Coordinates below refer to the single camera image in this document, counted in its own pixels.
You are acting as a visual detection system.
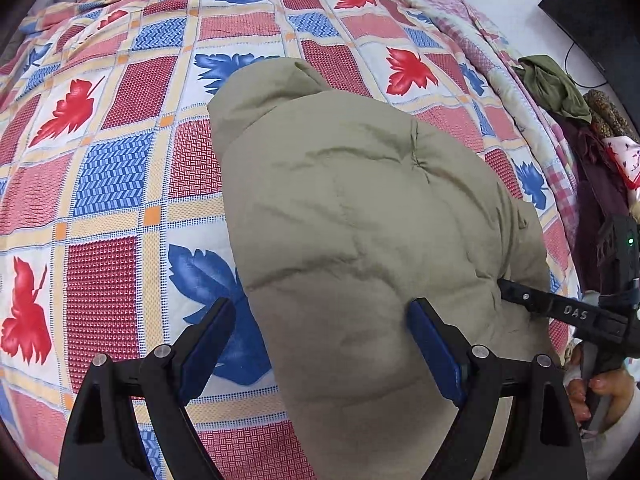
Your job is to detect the black cable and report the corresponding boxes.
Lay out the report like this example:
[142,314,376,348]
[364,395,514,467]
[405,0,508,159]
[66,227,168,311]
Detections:
[564,40,612,88]

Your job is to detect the leaf-print checked bed sheet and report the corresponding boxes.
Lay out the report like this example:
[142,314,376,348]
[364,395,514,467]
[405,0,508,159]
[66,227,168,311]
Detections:
[0,0,582,480]

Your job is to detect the pink satin cloth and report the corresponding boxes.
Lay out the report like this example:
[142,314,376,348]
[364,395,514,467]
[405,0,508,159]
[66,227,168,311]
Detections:
[601,135,640,192]

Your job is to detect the khaki padded jacket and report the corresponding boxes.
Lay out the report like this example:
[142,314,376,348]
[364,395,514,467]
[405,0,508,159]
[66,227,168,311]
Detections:
[207,57,553,480]

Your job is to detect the person's right hand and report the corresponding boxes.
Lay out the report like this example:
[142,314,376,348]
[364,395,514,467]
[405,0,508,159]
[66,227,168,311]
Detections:
[569,344,637,433]

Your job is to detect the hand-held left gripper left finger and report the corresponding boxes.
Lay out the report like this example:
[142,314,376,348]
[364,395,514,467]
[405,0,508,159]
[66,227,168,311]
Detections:
[57,298,237,480]

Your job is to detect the brown patterned cloth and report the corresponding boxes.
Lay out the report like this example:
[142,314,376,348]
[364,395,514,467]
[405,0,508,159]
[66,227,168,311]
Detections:
[582,89,640,142]

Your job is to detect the black monitor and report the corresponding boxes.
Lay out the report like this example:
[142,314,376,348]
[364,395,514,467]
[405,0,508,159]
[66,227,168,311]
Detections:
[537,0,640,126]

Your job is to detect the olive green cloth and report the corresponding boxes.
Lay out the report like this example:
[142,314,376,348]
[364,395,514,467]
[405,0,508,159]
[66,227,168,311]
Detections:
[517,55,594,124]

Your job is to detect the maroon cloth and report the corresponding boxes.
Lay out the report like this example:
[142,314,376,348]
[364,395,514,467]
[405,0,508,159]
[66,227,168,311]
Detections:
[552,109,632,292]

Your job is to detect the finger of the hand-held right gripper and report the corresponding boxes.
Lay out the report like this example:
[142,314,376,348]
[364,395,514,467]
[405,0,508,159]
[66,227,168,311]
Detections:
[497,278,603,325]

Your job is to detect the pink plaid quilt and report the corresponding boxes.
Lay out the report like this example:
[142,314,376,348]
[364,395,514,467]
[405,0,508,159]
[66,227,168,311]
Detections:
[389,0,585,306]

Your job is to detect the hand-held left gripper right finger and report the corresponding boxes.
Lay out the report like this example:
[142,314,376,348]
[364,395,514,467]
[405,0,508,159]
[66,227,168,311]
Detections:
[406,298,589,480]

